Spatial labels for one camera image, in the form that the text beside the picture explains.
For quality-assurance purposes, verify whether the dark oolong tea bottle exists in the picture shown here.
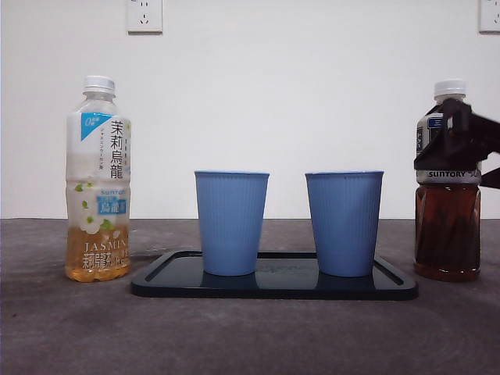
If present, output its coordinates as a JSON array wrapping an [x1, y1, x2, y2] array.
[[412, 78, 482, 283]]

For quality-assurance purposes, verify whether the jasmine tea bottle white label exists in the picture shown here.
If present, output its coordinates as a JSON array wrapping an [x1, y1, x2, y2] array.
[[64, 75, 133, 283]]

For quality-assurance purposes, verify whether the blue ribbed plastic cup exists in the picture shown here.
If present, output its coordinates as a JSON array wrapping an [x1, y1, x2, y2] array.
[[194, 170, 271, 277], [304, 170, 385, 278]]

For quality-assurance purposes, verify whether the dark rectangular tray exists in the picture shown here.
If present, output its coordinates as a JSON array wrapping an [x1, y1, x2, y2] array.
[[130, 250, 420, 301]]

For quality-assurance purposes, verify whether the white wall socket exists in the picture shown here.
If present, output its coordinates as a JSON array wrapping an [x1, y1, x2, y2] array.
[[478, 0, 500, 34], [127, 0, 164, 34]]

